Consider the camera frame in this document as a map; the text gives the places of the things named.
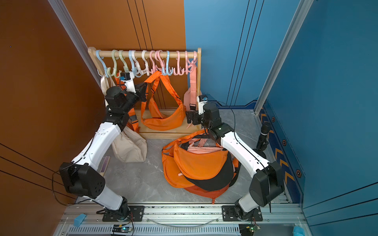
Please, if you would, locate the bright orange sling bag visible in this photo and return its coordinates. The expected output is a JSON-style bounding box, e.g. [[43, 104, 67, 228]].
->
[[161, 139, 194, 188], [140, 71, 186, 131]]

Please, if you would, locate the orange bag with black strap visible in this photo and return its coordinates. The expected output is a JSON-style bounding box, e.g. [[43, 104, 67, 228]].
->
[[174, 134, 241, 191]]

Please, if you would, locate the dark orange sling bag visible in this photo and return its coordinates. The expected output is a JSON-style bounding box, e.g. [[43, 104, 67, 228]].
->
[[185, 185, 229, 205]]

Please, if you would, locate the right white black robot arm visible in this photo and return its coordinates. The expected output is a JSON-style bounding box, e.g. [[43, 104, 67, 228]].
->
[[196, 101, 284, 221]]

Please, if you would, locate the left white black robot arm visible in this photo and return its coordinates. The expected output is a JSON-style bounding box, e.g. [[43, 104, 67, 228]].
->
[[59, 83, 147, 217]]

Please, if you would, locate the green plastic hook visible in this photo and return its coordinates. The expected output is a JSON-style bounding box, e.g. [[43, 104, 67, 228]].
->
[[106, 50, 120, 78]]

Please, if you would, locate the blue plastic hook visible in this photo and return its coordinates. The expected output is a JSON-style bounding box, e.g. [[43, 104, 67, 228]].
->
[[95, 50, 109, 78]]

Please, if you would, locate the beige sling bag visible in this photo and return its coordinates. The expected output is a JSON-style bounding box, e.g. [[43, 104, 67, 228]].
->
[[100, 76, 147, 163]]

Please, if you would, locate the wooden hanging rack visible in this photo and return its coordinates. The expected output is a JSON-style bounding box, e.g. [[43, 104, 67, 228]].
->
[[88, 47, 202, 139]]

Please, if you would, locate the black microphone stand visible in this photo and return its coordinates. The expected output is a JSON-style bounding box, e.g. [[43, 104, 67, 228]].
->
[[254, 122, 271, 159]]

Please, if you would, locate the wooden stick on floor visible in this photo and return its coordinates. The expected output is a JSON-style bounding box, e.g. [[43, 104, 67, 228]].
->
[[99, 156, 111, 176]]

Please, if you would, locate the green circuit board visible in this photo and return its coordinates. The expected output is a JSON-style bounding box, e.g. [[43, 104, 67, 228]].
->
[[112, 225, 133, 235]]

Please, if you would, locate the blue foam block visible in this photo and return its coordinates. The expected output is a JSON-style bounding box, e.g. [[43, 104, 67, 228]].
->
[[73, 213, 86, 227]]

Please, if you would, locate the teal cloth corner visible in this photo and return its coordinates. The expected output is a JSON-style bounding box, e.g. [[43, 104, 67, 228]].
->
[[293, 226, 306, 236]]

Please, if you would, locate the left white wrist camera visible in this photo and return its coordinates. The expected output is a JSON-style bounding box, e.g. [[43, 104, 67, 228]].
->
[[120, 72, 136, 93]]

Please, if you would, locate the light pink strap bag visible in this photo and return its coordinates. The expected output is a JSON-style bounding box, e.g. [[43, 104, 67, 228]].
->
[[184, 66, 204, 118]]

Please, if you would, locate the orange strap bag far left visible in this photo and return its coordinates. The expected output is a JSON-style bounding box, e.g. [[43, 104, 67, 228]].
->
[[115, 78, 140, 133]]

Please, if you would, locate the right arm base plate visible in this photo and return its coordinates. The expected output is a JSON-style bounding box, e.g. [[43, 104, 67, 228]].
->
[[221, 206, 263, 222]]

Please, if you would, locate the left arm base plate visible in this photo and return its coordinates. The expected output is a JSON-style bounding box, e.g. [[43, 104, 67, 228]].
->
[[102, 206, 145, 222]]

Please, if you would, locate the aluminium rail frame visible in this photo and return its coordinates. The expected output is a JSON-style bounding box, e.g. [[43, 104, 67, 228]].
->
[[54, 203, 312, 236]]

